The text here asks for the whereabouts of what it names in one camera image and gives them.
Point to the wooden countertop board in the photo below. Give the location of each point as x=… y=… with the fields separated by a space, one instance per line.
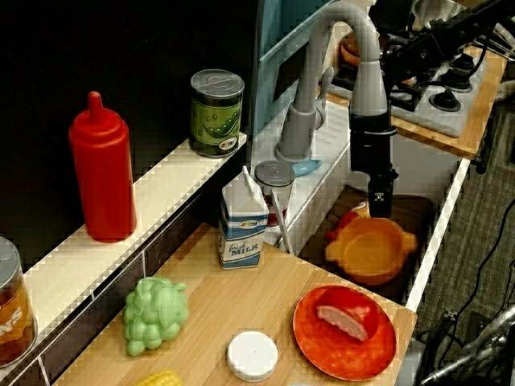
x=241 y=305

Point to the orange toy pot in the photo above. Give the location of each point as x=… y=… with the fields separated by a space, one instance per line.
x=370 y=249

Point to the yellow toy corn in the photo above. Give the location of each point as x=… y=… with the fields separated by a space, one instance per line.
x=161 y=380

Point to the green toy grapes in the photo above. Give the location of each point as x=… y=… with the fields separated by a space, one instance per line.
x=153 y=317

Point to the green peas can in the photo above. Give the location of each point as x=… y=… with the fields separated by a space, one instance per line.
x=217 y=120

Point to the grey toy faucet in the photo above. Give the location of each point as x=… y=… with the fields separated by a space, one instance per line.
x=299 y=120

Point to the tiled backsplash ledge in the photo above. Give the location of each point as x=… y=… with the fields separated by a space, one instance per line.
x=169 y=177

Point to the grey toy stove top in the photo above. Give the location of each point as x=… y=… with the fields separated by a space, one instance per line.
x=442 y=120

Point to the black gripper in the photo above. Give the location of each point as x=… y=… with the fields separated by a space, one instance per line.
x=370 y=144

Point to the clear jar grey lid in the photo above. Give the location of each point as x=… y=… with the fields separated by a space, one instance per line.
x=274 y=173

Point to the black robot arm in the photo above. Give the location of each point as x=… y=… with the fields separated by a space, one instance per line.
x=434 y=44

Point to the red ketchup bottle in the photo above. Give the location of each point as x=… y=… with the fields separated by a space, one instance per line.
x=102 y=169

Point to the grey metal mount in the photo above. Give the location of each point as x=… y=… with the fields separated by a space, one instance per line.
x=483 y=354

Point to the toy milk carton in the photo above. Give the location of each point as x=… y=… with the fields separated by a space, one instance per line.
x=241 y=241

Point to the red toy ham slice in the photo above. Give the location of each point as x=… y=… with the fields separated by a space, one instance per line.
x=342 y=317

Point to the white round lid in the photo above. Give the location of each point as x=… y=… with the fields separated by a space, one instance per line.
x=251 y=356

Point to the toy beans can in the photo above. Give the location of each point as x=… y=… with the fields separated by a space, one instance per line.
x=14 y=313

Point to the orange plate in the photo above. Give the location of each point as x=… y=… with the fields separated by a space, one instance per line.
x=322 y=354

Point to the black stove knob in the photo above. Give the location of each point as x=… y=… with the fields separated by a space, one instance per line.
x=444 y=100
x=462 y=76

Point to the black stove grate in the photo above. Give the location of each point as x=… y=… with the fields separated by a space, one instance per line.
x=402 y=100

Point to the white toy sink basin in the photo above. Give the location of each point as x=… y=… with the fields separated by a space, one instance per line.
x=437 y=237

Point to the light blue plastic utensil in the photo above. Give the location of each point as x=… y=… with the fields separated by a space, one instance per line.
x=307 y=167

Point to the wooden counter with stove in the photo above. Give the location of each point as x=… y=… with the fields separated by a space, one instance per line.
x=479 y=120

